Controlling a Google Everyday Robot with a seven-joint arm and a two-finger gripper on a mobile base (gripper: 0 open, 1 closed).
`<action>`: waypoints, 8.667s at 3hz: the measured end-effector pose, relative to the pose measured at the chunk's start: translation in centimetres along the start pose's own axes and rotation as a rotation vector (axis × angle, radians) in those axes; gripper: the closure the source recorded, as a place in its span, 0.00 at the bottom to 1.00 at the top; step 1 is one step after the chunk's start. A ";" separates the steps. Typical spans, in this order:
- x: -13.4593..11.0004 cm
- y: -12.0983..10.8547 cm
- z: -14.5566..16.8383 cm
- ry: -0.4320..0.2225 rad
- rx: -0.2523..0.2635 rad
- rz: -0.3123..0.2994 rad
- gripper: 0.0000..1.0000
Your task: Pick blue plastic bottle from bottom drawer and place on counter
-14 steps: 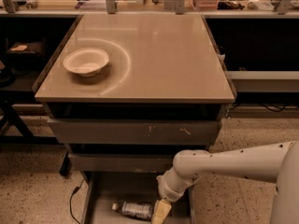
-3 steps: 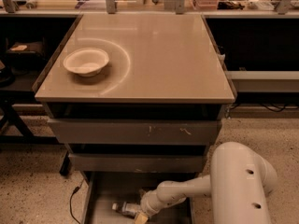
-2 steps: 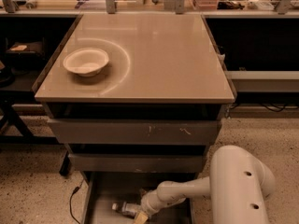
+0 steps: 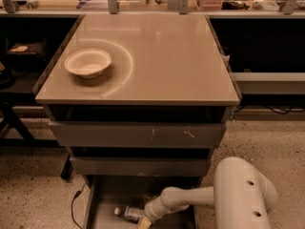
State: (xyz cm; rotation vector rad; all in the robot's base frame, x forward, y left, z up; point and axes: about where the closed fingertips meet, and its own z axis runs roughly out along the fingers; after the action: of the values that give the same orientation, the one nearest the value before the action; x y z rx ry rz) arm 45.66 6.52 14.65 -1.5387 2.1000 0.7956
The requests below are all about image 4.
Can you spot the dark box on shelf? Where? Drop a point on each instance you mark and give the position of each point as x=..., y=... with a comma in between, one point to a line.
x=29, y=56

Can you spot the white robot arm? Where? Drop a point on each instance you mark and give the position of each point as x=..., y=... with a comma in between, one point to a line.
x=241, y=197

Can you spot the long background workbench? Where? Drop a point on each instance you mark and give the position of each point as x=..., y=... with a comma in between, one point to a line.
x=77, y=7

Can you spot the grey open bottom drawer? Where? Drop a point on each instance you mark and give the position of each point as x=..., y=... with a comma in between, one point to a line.
x=109, y=192

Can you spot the black side table frame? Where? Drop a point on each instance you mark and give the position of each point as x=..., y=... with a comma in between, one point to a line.
x=11, y=119

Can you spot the grey middle drawer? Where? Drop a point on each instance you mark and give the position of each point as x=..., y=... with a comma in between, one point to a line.
x=140, y=167

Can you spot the grey drawer cabinet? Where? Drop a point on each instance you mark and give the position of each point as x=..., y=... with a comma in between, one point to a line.
x=166, y=68

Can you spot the white paper bowl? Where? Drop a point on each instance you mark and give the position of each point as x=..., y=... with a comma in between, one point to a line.
x=88, y=63

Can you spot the clear plastic water bottle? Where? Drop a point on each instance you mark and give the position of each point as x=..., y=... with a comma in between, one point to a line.
x=129, y=213

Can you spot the grey top drawer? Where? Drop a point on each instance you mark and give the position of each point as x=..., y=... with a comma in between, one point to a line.
x=137, y=135

